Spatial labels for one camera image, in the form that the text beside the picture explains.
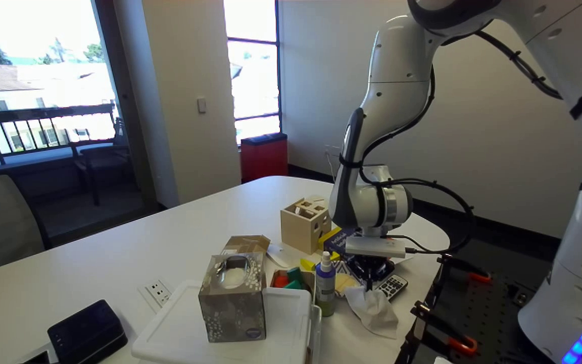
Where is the wall light switch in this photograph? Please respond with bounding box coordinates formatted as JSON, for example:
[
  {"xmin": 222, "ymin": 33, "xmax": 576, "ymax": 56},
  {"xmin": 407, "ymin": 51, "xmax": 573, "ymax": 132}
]
[{"xmin": 196, "ymin": 94, "xmax": 209, "ymax": 115}]

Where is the black orange clamp near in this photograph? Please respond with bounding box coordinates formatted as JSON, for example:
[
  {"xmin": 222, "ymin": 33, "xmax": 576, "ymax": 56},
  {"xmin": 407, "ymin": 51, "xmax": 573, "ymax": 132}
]
[{"xmin": 410, "ymin": 301, "xmax": 480, "ymax": 358}]

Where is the blue book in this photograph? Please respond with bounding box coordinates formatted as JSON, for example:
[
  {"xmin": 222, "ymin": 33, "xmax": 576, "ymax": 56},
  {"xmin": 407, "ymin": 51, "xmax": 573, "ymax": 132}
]
[{"xmin": 324, "ymin": 229, "xmax": 354, "ymax": 255}]

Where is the wooden shape sorter cube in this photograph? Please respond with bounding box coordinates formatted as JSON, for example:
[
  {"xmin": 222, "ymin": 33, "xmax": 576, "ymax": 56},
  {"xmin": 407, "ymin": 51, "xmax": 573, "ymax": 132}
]
[{"xmin": 282, "ymin": 197, "xmax": 332, "ymax": 252}]

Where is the table power outlet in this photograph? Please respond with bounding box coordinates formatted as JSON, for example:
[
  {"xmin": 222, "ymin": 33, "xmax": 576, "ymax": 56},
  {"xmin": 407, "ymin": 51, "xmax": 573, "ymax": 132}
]
[{"xmin": 145, "ymin": 281, "xmax": 171, "ymax": 308}]

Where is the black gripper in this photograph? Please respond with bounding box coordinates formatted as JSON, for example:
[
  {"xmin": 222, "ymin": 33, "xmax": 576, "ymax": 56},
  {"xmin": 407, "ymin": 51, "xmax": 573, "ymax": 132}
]
[{"xmin": 347, "ymin": 255, "xmax": 395, "ymax": 282}]

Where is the container with green blocks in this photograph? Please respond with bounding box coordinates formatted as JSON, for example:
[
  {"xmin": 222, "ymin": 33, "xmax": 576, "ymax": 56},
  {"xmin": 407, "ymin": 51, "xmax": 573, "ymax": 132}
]
[{"xmin": 270, "ymin": 267, "xmax": 313, "ymax": 291}]

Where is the black tablet device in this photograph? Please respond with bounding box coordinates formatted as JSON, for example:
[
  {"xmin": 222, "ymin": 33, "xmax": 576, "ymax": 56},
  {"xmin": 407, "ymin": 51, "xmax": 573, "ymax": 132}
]
[{"xmin": 46, "ymin": 299, "xmax": 127, "ymax": 364}]

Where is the red cabinet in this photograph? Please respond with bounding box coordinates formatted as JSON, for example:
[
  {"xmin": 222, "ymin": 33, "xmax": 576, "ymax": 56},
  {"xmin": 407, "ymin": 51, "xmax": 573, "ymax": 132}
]
[{"xmin": 241, "ymin": 133, "xmax": 289, "ymax": 180}]

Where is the grey tissue box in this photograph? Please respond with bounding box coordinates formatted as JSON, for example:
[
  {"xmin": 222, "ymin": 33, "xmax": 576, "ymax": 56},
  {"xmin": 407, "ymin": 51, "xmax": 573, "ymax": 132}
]
[{"xmin": 199, "ymin": 235, "xmax": 269, "ymax": 343}]

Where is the black orange clamp far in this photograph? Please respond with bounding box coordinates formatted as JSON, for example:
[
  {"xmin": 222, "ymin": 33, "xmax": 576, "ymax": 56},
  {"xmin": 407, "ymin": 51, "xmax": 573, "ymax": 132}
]
[{"xmin": 436, "ymin": 252, "xmax": 493, "ymax": 284}]

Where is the balcony chair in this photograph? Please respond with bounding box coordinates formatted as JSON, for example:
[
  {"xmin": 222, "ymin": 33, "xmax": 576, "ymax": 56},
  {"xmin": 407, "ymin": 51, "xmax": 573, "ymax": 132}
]
[{"xmin": 69, "ymin": 122, "xmax": 132, "ymax": 206}]

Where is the small sanitizer bottle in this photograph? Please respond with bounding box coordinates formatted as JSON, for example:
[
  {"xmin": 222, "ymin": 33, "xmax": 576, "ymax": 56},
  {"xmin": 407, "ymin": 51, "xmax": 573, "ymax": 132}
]
[{"xmin": 315, "ymin": 251, "xmax": 335, "ymax": 317}]

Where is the black remote control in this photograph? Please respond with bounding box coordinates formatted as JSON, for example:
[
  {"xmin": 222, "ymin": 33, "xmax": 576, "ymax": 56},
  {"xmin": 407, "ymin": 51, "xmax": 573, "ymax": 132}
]
[{"xmin": 373, "ymin": 275, "xmax": 409, "ymax": 301}]

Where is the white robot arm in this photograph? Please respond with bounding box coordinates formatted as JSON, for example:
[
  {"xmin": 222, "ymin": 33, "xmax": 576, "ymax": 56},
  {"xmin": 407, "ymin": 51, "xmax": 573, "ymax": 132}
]
[{"xmin": 330, "ymin": 0, "xmax": 582, "ymax": 364}]

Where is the black mounting board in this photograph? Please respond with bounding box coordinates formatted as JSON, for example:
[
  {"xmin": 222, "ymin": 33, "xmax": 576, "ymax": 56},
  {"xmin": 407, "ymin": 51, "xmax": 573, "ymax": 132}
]
[{"xmin": 395, "ymin": 241, "xmax": 551, "ymax": 364}]

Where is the black orange clamp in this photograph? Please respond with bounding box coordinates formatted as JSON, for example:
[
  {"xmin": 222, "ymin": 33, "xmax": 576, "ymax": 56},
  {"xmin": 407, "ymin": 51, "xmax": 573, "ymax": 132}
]
[
  {"xmin": 410, "ymin": 301, "xmax": 480, "ymax": 358},
  {"xmin": 436, "ymin": 252, "xmax": 493, "ymax": 284}
]

